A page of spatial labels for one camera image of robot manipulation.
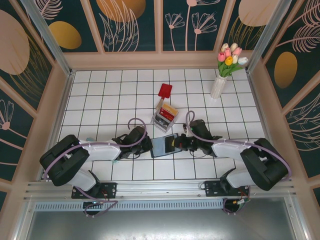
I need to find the blue fabric card holder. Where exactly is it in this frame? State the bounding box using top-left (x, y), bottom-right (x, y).
top-left (149, 133), bottom-right (183, 158)

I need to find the clear acrylic card box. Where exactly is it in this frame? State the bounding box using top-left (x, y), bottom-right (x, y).
top-left (150, 104), bottom-right (180, 133)

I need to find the black LOGO bank card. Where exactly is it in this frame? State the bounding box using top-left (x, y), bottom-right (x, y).
top-left (154, 114), bottom-right (171, 131)

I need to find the teal plastic toy rake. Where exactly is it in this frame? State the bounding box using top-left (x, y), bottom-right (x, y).
top-left (86, 136), bottom-right (120, 165)

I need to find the red toy shovel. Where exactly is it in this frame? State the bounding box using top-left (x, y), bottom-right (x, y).
top-left (155, 83), bottom-right (173, 111)

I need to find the white ribbed vase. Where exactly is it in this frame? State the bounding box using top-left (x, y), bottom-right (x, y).
top-left (209, 75), bottom-right (228, 100)

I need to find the grey metal sheet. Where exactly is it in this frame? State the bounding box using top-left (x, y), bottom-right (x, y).
top-left (14, 197), bottom-right (308, 240)

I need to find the artificial tulip bouquet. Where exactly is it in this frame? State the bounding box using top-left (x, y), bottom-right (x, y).
top-left (216, 42), bottom-right (249, 79)

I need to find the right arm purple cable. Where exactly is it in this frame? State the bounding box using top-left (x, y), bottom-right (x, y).
top-left (186, 111), bottom-right (293, 215)

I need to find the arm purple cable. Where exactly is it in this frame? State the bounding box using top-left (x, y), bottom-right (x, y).
top-left (186, 111), bottom-right (293, 215)
top-left (43, 117), bottom-right (147, 218)

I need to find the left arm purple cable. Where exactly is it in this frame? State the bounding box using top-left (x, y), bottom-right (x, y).
top-left (43, 117), bottom-right (147, 218)

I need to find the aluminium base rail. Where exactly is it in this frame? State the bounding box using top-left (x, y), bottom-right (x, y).
top-left (23, 177), bottom-right (297, 201)

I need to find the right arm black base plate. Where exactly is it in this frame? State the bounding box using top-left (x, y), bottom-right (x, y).
top-left (204, 180), bottom-right (251, 198)

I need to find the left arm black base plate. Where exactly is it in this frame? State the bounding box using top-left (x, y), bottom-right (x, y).
top-left (71, 182), bottom-right (118, 200)

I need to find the grey slotted cable duct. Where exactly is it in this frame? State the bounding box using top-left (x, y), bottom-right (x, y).
top-left (33, 201), bottom-right (226, 211)

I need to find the coloured wire bundle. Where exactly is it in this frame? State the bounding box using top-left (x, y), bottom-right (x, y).
top-left (233, 191), bottom-right (251, 208)

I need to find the aluminium side rail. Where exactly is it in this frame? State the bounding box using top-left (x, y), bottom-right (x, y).
top-left (36, 70), bottom-right (76, 182)
top-left (245, 69), bottom-right (283, 178)

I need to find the aluminium corner post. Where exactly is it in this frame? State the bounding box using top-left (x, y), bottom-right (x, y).
top-left (21, 0), bottom-right (75, 76)
top-left (245, 0), bottom-right (301, 74)

